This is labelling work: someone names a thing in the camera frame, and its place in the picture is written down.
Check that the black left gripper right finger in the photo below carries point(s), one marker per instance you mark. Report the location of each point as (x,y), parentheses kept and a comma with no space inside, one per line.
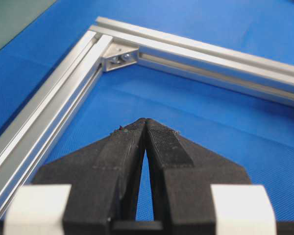
(181,173)

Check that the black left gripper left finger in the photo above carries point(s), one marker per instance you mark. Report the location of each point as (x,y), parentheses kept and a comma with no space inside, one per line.
(104,178)

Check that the blue table cloth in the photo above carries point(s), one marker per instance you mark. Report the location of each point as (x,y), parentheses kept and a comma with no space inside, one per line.
(252,132)

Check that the aluminium extrusion frame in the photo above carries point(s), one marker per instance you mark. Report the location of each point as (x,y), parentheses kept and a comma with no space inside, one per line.
(110,45)

